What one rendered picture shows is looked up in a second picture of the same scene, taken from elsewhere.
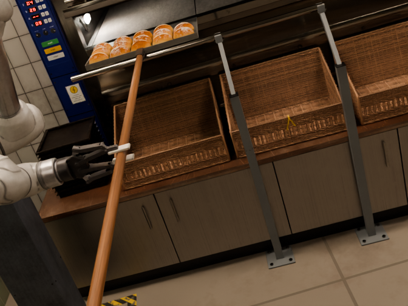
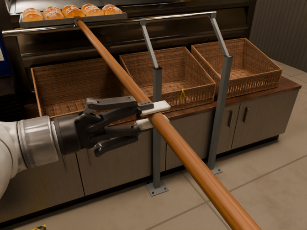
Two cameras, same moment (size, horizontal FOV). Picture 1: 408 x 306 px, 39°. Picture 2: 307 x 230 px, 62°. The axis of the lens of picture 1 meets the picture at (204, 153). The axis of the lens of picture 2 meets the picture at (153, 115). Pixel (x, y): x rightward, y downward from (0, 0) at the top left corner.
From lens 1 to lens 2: 1.38 m
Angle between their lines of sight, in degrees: 26
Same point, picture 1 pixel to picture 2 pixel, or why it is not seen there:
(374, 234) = (213, 168)
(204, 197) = not seen: hidden behind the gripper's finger
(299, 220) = (172, 161)
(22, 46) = not seen: outside the picture
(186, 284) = (88, 212)
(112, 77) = (32, 44)
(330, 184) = (196, 137)
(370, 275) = not seen: hidden behind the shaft
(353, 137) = (221, 107)
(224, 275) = (119, 203)
